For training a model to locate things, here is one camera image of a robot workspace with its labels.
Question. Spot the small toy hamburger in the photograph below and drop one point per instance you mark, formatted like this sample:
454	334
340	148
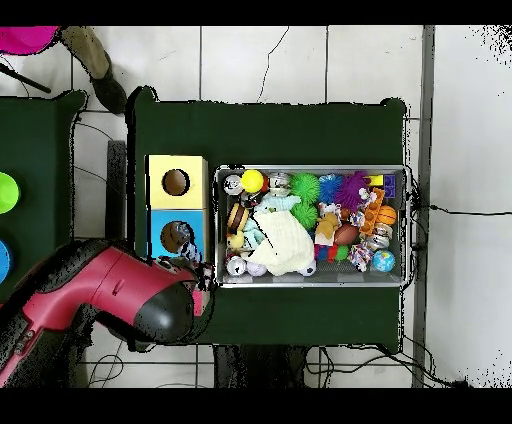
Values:
238	218

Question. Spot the yellow plush duck toy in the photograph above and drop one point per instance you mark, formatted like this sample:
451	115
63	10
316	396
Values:
235	242

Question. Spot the cream knitted cloth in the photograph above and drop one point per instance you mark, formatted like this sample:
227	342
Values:
282	244

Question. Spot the clear plastic wrapper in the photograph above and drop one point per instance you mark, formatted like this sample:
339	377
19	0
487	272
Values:
187	240

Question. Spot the small soccer ball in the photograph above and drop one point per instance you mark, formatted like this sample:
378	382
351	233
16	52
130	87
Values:
308	270

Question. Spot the purple spiky ball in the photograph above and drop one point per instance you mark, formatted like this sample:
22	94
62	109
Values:
350	190

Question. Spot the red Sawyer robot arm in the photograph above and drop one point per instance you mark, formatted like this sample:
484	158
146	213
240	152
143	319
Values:
88	288

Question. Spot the wooden box with three holes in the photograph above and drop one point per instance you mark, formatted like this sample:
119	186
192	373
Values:
164	170

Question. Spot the clear shallow mesh bin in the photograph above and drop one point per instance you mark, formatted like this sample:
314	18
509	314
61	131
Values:
404	240

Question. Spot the light teal cloth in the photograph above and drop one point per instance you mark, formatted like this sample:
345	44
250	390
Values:
276	202

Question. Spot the yellow tennis ball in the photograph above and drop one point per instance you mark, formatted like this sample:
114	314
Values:
253	181

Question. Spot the crushed silver can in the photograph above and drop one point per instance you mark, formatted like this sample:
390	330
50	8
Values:
279	184

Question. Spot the silver can with pull tab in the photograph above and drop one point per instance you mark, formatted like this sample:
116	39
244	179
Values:
232	185

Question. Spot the green spiky ball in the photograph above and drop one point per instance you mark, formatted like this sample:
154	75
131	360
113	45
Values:
305	187

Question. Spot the red soda can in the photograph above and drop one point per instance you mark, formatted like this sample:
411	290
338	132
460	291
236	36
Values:
236	266

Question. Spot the small orange basketball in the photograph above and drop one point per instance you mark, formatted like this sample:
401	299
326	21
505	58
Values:
387	215

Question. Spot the blue globe ball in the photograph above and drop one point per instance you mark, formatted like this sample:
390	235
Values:
384	261

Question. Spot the black side stand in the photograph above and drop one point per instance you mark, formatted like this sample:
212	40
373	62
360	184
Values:
116	176

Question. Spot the person's foot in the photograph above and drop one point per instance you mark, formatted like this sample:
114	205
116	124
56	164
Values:
100	68

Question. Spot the dark green side table cloth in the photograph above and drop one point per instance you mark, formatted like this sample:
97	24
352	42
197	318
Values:
48	144

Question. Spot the green disc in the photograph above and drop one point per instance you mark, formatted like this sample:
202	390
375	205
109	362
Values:
6	193

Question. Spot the blue disc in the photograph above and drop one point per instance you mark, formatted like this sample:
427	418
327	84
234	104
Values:
3	262

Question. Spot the magenta plastic bowl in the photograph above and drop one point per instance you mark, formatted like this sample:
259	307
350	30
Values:
28	38

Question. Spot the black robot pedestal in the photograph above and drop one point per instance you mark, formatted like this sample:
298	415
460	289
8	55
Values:
264	368

